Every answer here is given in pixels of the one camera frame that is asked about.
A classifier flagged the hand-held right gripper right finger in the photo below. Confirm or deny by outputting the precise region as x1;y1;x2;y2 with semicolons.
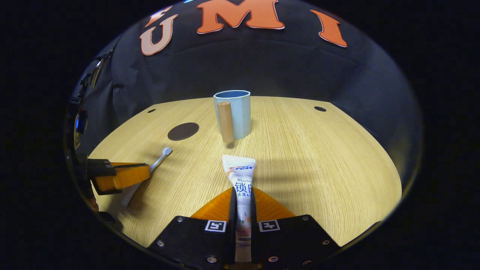
250;187;342;265

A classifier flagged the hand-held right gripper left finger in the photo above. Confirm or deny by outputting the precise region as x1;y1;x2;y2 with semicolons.
147;187;237;265

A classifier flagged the white toothbrush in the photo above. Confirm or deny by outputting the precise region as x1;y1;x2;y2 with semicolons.
121;147;173;207

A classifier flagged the dark brown round coaster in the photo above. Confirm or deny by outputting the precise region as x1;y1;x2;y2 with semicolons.
167;122;200;141

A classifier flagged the white toothpaste tube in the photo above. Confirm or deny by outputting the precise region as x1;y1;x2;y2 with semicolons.
222;154;256;263

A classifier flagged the light blue cup wooden handle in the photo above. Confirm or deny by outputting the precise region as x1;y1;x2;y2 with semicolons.
213;90;251;144

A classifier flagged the wooden desktop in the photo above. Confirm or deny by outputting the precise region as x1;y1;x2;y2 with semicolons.
88;96;402;250

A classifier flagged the black backdrop cloth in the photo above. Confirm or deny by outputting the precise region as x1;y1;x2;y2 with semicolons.
73;0;422;180

